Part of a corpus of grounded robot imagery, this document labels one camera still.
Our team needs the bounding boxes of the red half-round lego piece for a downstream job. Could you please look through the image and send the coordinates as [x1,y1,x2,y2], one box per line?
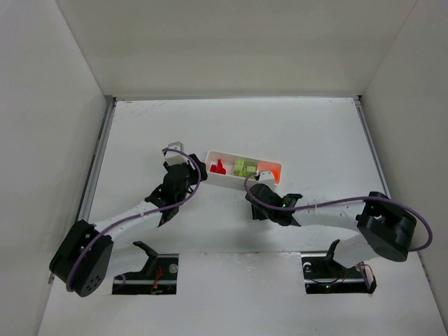
[216,166,227,175]

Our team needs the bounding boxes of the green lego brick underside up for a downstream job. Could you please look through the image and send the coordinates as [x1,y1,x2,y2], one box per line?
[241,161,258,177]

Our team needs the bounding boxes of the green lego brick studs up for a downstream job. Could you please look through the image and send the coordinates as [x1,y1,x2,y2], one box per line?
[234,158,245,172]

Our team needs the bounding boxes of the orange round lego piece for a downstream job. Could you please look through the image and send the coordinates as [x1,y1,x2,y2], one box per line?
[269,168,281,184]

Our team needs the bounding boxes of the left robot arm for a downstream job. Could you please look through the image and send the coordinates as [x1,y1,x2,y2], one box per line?
[49,149,207,298]

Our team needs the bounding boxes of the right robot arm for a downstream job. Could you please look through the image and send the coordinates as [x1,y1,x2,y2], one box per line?
[246,183,417,269]

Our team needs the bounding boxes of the white three-compartment tray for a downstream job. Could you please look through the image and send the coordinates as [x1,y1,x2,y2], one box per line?
[206,150,282,190]

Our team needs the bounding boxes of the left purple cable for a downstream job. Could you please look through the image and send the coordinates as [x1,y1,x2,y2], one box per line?
[65,148,202,293]

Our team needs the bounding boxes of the purple cable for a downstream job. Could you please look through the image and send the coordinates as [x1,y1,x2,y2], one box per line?
[65,148,202,293]
[244,174,433,253]

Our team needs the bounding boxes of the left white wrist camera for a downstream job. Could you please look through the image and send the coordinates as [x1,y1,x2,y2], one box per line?
[162,141,188,167]

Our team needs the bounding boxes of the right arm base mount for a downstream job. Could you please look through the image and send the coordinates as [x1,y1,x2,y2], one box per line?
[301,239,377,295]

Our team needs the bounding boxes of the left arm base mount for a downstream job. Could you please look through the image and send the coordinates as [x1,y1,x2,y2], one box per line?
[111,241,179,295]

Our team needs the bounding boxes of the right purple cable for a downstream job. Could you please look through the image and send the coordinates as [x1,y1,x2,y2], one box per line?
[244,174,433,253]

